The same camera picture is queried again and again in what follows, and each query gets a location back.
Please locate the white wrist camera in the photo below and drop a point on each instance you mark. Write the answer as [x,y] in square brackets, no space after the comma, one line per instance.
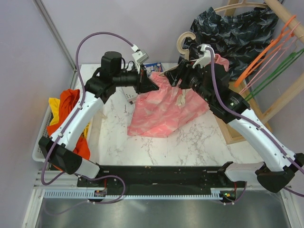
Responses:
[139,56]
[207,53]

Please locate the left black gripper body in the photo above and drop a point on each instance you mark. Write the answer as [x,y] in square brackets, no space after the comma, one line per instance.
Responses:
[139,81]

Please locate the dark leaf-print shorts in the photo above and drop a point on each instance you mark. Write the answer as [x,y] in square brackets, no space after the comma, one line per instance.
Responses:
[239,39]

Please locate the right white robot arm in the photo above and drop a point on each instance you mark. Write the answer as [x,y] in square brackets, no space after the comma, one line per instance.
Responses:
[211,83]

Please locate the green plastic hanger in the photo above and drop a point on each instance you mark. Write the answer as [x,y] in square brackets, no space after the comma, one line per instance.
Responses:
[285,64]

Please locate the aluminium frame post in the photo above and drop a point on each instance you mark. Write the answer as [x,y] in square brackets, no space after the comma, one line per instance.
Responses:
[54,31]

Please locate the beige hanger under dark shorts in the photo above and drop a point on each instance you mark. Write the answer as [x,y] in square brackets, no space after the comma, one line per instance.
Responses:
[232,5]

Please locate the pink patterned shorts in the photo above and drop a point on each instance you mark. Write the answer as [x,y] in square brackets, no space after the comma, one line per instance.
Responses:
[160,113]

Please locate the orange garment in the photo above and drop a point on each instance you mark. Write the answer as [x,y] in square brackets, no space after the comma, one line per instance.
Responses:
[68,100]

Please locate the blue booklet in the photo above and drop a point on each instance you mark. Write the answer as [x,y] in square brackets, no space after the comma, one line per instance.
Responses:
[153,67]

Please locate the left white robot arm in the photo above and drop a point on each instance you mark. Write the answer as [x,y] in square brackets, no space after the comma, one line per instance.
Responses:
[58,148]

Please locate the pink wire hanger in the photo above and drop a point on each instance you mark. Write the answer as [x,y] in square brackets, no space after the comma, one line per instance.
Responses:
[269,65]

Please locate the orange plastic hanger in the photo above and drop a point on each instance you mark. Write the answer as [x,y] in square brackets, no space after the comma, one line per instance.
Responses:
[275,45]

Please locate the grey book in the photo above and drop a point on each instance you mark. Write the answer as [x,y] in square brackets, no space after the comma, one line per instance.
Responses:
[130,92]

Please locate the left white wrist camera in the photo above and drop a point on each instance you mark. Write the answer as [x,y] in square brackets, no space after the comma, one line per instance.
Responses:
[139,56]

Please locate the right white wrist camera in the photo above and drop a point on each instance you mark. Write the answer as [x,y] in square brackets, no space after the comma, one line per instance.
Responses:
[207,53]

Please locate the yellow garment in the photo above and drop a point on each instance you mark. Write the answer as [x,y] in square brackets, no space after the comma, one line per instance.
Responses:
[54,106]

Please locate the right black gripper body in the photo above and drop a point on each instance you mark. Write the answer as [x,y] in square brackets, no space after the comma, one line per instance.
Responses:
[186,69]

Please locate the wooden hanger rack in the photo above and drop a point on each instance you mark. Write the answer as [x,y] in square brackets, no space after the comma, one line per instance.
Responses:
[230,135]

